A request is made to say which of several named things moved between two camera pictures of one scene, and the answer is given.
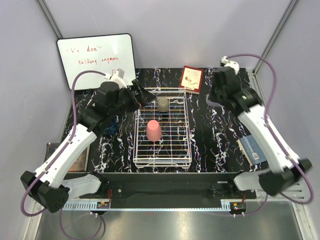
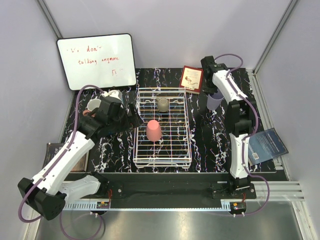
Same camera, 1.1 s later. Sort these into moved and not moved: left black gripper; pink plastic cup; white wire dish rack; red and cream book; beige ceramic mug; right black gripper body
Moved: left black gripper; right black gripper body
Not moved: red and cream book; white wire dish rack; beige ceramic mug; pink plastic cup
